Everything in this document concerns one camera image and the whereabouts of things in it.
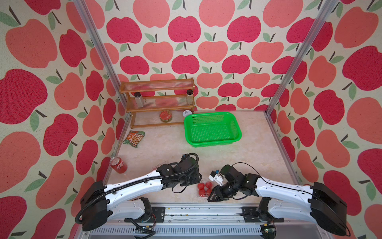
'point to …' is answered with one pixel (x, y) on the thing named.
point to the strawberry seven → (209, 184)
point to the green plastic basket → (213, 129)
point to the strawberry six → (202, 193)
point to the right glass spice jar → (190, 97)
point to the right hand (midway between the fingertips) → (210, 203)
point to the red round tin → (165, 115)
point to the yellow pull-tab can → (187, 112)
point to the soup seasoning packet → (134, 137)
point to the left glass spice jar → (139, 98)
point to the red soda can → (118, 164)
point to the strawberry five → (201, 186)
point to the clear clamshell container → (204, 187)
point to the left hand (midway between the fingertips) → (202, 183)
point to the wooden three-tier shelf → (158, 102)
